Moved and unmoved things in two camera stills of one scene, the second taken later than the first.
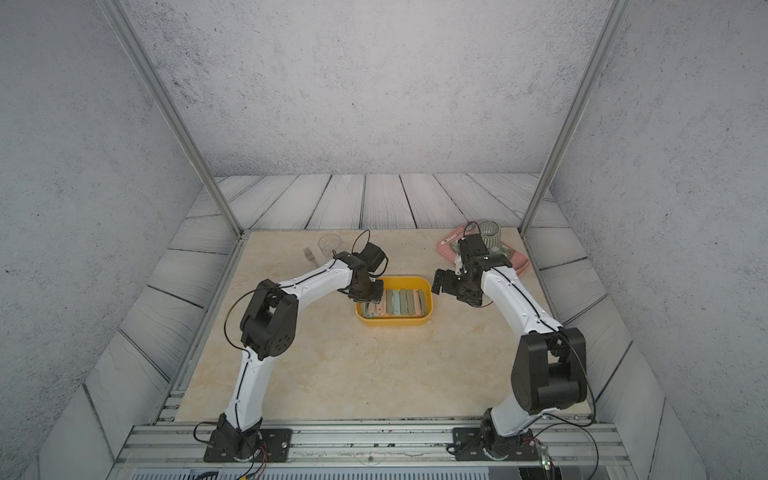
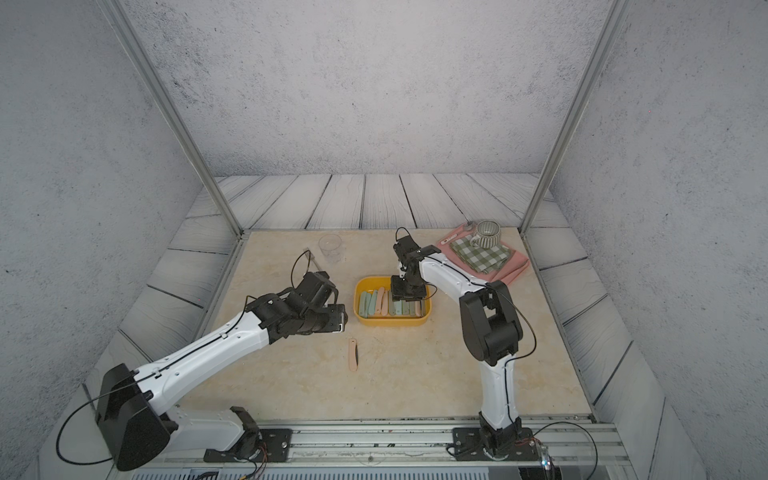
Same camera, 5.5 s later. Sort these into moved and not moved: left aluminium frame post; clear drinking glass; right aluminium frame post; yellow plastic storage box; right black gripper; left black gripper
Moved: right black gripper; left black gripper
Not moved: clear drinking glass; yellow plastic storage box; right aluminium frame post; left aluminium frame post
